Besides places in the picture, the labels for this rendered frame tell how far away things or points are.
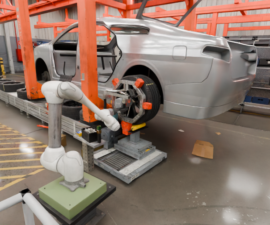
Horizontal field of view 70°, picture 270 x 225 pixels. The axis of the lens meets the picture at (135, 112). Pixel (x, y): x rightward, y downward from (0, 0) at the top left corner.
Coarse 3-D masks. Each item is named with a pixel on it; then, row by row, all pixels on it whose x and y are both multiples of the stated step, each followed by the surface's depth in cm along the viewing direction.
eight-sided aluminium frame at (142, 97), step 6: (120, 84) 252; (132, 84) 236; (138, 90) 232; (114, 96) 264; (144, 96) 233; (144, 102) 235; (120, 114) 267; (138, 114) 240; (126, 120) 256; (132, 120) 248
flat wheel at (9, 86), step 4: (0, 84) 566; (4, 84) 563; (8, 84) 564; (12, 84) 567; (16, 84) 573; (20, 84) 583; (24, 84) 606; (0, 88) 573; (4, 88) 565; (8, 88) 566; (12, 88) 569; (16, 88) 575; (20, 88) 585
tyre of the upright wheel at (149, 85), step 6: (126, 78) 253; (132, 78) 246; (138, 78) 241; (144, 78) 247; (144, 84) 236; (150, 84) 243; (144, 90) 236; (150, 90) 238; (156, 90) 247; (150, 96) 235; (156, 96) 244; (150, 102) 236; (156, 102) 244; (156, 108) 249; (144, 114) 244; (150, 114) 244; (138, 120) 253; (144, 120) 247
